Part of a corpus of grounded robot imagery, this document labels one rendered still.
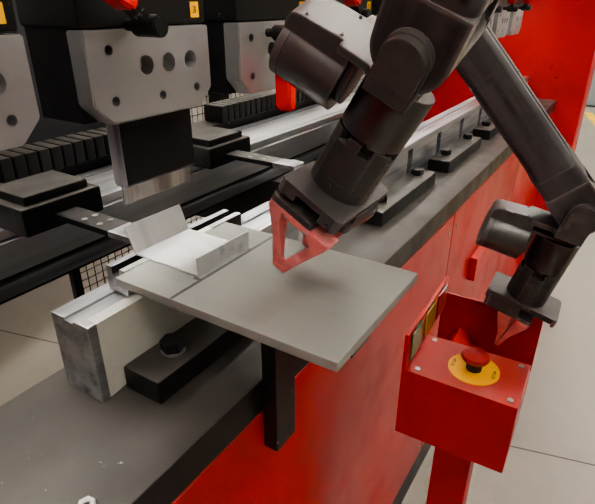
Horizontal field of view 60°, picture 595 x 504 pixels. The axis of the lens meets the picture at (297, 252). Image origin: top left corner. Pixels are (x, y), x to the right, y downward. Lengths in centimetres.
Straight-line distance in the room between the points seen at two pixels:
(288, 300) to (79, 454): 24
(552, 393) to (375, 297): 164
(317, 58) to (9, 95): 23
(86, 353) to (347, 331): 27
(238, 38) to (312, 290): 29
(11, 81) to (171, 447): 34
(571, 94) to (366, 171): 218
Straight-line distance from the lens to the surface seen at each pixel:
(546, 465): 184
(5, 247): 79
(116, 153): 56
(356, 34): 41
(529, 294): 81
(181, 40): 55
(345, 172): 43
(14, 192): 77
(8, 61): 44
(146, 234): 62
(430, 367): 79
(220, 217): 71
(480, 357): 78
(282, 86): 65
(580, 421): 204
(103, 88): 49
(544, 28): 257
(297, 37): 42
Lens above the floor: 126
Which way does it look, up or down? 26 degrees down
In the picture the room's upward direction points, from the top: straight up
